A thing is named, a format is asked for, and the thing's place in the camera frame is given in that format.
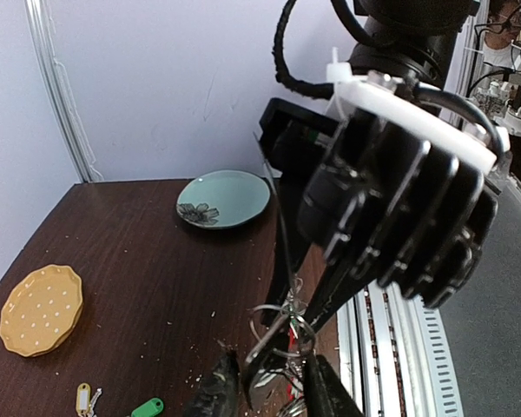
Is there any yellow polka dot plate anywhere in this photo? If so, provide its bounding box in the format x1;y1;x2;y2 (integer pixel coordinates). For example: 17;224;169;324
0;264;83;358

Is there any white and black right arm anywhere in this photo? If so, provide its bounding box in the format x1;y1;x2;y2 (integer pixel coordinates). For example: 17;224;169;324
250;1;509;361

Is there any red tag key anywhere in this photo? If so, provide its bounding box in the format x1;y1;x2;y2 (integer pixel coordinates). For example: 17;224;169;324
287;327;300;400

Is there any teal floral plate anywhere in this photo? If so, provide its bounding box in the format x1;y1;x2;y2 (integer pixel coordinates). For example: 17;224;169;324
175;169;271;229

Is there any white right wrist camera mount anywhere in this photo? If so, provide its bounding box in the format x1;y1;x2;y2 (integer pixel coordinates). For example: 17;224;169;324
326;47;510;175

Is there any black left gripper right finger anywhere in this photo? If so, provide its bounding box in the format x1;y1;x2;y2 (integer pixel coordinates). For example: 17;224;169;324
303;354;364;417

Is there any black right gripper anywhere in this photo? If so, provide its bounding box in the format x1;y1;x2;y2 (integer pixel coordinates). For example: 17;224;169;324
260;98;498;350

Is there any green tag key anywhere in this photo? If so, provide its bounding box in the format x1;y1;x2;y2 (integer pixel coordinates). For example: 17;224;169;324
285;303;300;333
130;397;164;417

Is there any yellow tag key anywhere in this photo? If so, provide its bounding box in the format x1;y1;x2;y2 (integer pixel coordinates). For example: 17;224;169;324
75;382;102;417

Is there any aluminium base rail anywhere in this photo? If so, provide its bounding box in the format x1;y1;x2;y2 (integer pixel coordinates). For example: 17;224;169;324
336;182;521;417

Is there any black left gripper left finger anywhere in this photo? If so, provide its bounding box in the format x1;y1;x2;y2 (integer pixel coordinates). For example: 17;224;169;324
182;342;240;417

